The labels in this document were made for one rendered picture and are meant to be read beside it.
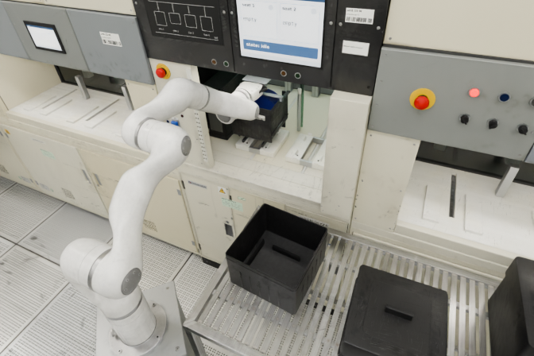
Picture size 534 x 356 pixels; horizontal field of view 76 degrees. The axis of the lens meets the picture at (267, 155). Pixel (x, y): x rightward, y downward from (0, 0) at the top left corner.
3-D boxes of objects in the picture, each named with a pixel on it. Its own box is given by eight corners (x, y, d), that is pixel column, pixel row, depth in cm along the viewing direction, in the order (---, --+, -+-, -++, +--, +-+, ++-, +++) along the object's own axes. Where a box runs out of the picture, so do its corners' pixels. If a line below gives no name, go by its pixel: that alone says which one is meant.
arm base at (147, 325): (110, 368, 108) (88, 342, 96) (109, 313, 122) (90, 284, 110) (170, 345, 112) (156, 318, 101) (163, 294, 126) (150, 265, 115)
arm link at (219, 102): (229, 89, 111) (263, 102, 140) (188, 81, 117) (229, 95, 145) (223, 116, 112) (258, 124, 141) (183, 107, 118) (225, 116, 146)
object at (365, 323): (336, 355, 108) (340, 337, 100) (356, 276, 129) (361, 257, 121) (438, 398, 98) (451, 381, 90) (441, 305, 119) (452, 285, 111)
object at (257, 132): (230, 139, 173) (223, 82, 153) (249, 119, 187) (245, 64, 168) (275, 150, 165) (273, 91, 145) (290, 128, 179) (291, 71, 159)
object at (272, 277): (265, 230, 148) (264, 202, 137) (326, 256, 136) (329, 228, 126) (228, 281, 129) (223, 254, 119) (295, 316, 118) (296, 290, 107)
